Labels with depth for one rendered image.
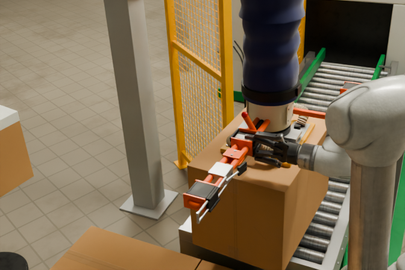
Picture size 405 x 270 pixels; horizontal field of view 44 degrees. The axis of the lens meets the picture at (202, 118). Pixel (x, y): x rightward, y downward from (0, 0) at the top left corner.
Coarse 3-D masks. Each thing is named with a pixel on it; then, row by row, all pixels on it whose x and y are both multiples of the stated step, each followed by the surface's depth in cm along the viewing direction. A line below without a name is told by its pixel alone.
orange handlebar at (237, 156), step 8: (296, 112) 198; (304, 112) 196; (312, 112) 195; (320, 112) 195; (256, 120) 192; (248, 128) 186; (264, 128) 187; (224, 152) 171; (232, 152) 171; (240, 152) 171; (224, 160) 168; (232, 160) 172; (240, 160) 170; (208, 176) 160; (216, 184) 156; (192, 208) 149
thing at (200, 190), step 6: (198, 180) 156; (192, 186) 153; (198, 186) 153; (204, 186) 153; (210, 186) 153; (186, 192) 151; (192, 192) 151; (198, 192) 151; (204, 192) 150; (210, 192) 151; (186, 198) 151; (192, 198) 149; (198, 198) 148; (204, 198) 148; (186, 204) 152; (204, 210) 149
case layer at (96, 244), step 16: (80, 240) 235; (96, 240) 234; (112, 240) 234; (128, 240) 233; (64, 256) 226; (80, 256) 226; (96, 256) 225; (112, 256) 225; (128, 256) 224; (144, 256) 224; (160, 256) 223; (176, 256) 223
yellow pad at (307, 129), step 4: (292, 120) 215; (296, 120) 215; (292, 124) 211; (296, 124) 206; (300, 124) 210; (308, 124) 210; (312, 124) 211; (296, 128) 204; (300, 128) 205; (304, 128) 207; (308, 128) 208; (312, 128) 209; (304, 132) 205; (308, 132) 205; (300, 136) 202; (304, 136) 203; (308, 136) 204; (288, 140) 195; (300, 140) 200; (304, 140) 200; (284, 164) 187; (288, 164) 186
